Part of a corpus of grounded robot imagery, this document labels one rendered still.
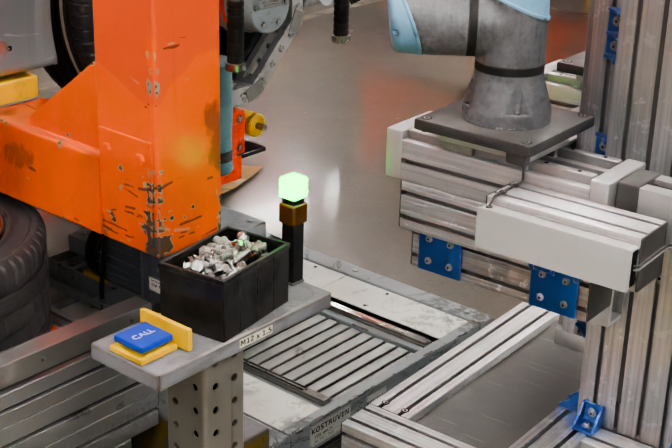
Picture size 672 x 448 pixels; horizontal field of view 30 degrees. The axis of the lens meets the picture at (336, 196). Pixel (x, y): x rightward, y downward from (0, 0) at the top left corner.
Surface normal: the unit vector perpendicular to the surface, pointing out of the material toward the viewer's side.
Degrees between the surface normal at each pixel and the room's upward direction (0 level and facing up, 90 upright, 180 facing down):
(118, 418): 90
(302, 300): 0
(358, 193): 0
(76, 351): 90
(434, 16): 73
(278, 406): 0
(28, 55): 90
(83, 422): 90
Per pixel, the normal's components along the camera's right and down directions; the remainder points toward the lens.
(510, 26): -0.07, 0.36
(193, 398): -0.65, 0.26
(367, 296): 0.03, -0.93
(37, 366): 0.76, 0.25
